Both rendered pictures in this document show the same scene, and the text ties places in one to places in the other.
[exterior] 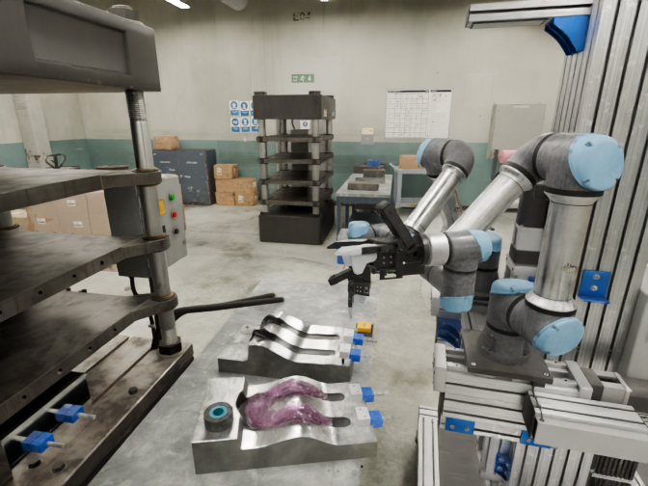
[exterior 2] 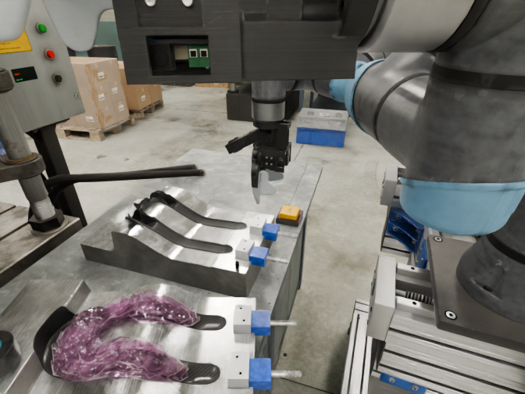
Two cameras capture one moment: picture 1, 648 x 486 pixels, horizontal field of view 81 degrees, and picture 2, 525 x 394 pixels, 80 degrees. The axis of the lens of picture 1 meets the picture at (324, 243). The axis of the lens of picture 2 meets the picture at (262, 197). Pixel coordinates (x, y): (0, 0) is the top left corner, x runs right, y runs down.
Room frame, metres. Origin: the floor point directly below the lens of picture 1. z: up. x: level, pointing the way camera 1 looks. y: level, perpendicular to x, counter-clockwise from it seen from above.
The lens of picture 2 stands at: (0.61, -0.20, 1.42)
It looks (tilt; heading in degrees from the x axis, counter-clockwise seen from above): 30 degrees down; 7
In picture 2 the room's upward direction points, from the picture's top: straight up
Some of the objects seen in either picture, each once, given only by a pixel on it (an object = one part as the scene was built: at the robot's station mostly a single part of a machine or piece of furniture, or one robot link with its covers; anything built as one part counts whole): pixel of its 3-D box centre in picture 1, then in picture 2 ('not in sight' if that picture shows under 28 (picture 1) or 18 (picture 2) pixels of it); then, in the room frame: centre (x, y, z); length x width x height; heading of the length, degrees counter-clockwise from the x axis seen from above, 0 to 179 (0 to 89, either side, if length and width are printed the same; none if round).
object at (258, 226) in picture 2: (361, 339); (274, 232); (1.31, -0.14, 0.89); 0.13 x 0.05 x 0.05; 80
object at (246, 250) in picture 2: (358, 355); (262, 256); (1.20, -0.12, 0.89); 0.13 x 0.05 x 0.05; 79
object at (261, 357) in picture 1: (290, 343); (181, 231); (1.31, 0.13, 0.87); 0.50 x 0.26 x 0.14; 79
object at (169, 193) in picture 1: (164, 329); (66, 198); (1.65, 0.78, 0.74); 0.31 x 0.22 x 1.47; 169
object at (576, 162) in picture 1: (560, 249); not in sight; (0.88, -0.58, 1.41); 0.15 x 0.12 x 0.55; 12
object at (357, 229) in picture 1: (359, 237); (269, 73); (1.31, -0.13, 1.31); 0.09 x 0.08 x 0.11; 122
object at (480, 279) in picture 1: (481, 275); not in sight; (1.49, -0.67, 1.09); 0.15 x 0.15 x 0.10
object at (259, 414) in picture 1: (287, 401); (124, 331); (0.95, 0.11, 0.90); 0.26 x 0.18 x 0.08; 97
